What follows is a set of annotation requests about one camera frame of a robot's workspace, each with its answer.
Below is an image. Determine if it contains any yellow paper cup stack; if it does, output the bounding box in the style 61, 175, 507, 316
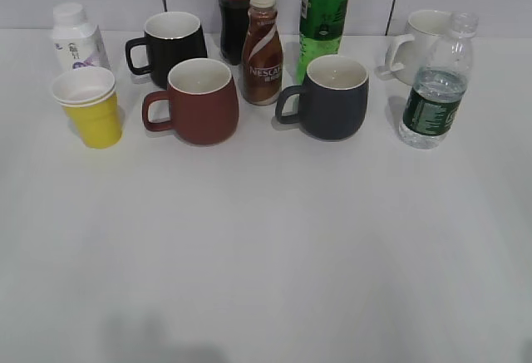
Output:
50, 66, 122, 149

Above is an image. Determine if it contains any brown Nescafe coffee bottle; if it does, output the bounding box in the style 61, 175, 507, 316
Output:
242, 0, 283, 105

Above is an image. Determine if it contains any black ceramic mug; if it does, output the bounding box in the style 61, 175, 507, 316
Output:
125, 12, 208, 89

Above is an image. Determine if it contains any red-brown ceramic mug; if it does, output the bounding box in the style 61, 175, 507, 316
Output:
141, 58, 239, 145

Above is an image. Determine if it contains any dark grey ceramic mug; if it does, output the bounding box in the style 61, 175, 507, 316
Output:
275, 55, 369, 140

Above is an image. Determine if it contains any dark cola bottle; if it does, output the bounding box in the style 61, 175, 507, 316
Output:
219, 0, 250, 66

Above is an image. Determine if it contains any clear water bottle green label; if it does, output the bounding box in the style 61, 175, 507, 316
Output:
399, 12, 479, 150

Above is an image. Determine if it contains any white milk bottle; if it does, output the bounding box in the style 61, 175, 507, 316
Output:
52, 2, 111, 72

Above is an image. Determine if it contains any white ceramic mug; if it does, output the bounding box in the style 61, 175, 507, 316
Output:
376, 9, 451, 86

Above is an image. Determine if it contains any green soda bottle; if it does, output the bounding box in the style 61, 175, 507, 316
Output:
297, 0, 348, 83

